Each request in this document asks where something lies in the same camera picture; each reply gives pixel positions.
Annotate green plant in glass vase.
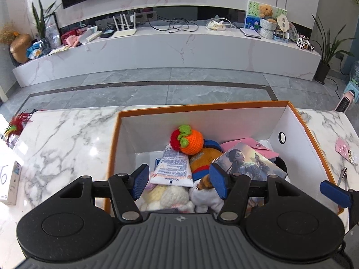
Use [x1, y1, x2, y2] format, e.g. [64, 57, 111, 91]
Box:
[31, 0, 63, 41]

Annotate white router with antennas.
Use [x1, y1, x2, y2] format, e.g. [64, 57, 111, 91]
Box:
[111, 13, 138, 38]

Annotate pink small items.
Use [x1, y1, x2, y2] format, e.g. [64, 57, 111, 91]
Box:
[60, 29, 80, 47]

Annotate round paper fan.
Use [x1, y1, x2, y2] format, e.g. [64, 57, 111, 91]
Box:
[276, 15, 290, 33]

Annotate pale yellow crochet toy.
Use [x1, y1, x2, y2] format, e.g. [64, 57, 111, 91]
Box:
[140, 183, 166, 210]

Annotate white pink crochet rabbit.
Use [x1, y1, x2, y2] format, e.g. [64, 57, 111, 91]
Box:
[157, 186, 195, 213]

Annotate teddy bear in basket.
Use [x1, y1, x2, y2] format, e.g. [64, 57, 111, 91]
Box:
[259, 18, 278, 40]

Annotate metal nail clipper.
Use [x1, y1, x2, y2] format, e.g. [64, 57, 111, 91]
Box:
[338, 167, 349, 188]

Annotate small blue green stool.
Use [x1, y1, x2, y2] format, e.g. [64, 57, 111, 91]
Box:
[349, 81, 359, 103]

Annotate white device with cable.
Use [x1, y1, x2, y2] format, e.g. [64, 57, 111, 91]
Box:
[206, 18, 228, 31]

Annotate dark illustrated card box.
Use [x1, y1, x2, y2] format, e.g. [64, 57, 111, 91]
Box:
[212, 141, 288, 210]

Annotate white product box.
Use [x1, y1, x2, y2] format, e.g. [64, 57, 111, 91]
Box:
[0, 160, 23, 206]

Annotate large blue water bottle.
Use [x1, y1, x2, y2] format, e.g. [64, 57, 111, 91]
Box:
[349, 59, 359, 86]

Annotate white oblong case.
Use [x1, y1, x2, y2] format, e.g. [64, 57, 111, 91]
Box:
[79, 26, 103, 45]

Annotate cow pattern toy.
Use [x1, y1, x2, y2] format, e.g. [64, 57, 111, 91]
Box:
[296, 34, 315, 52]

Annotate pink snap wallet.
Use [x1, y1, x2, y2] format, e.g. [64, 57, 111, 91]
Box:
[220, 137, 280, 163]

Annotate pink space heater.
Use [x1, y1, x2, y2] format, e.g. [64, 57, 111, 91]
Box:
[335, 90, 357, 113]

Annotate orange crochet fruit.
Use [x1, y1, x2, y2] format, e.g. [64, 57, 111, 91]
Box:
[170, 125, 204, 155]

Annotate white marble tv stand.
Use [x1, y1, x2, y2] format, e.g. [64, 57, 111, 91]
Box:
[13, 24, 322, 88]

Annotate brown doll white blue outfit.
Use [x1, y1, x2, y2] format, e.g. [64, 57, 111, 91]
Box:
[188, 139, 225, 213]

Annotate potted plant black pot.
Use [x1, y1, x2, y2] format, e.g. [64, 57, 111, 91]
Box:
[310, 14, 357, 86]

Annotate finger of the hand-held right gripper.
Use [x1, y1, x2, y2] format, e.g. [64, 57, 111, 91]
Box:
[320, 180, 359, 232]

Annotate blue snack bag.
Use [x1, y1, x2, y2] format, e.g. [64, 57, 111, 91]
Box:
[26, 41, 52, 59]

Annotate brown teddy bear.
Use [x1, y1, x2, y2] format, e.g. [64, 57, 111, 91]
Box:
[258, 4, 274, 20]

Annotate grey laptop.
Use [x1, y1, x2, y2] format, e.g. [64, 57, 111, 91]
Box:
[240, 26, 262, 38]

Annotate green blue flower painting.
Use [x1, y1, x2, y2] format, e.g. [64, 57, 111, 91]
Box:
[245, 0, 288, 31]

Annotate orange cardboard box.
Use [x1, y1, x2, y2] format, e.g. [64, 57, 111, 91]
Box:
[104, 101, 345, 216]

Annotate black cables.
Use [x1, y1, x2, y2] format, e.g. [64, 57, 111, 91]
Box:
[147, 14, 200, 34]

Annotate paper sheets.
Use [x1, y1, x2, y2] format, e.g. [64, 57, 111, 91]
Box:
[50, 45, 70, 56]

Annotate black picture frame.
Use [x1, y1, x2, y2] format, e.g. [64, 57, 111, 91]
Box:
[45, 13, 62, 49]

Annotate pink printed card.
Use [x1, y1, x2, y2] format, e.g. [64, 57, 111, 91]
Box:
[335, 137, 359, 165]

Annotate decorative plate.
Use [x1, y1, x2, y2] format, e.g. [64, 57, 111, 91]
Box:
[287, 22, 298, 42]

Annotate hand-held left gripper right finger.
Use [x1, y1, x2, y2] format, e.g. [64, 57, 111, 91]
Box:
[210, 163, 303, 221]

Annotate gold vase dried flowers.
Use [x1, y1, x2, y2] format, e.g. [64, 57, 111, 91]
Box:
[0, 22, 33, 63]

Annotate red feather toy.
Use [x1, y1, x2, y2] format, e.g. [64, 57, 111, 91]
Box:
[4, 112, 34, 144]

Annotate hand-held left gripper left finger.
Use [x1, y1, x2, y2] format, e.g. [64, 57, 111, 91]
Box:
[56, 164, 150, 221]

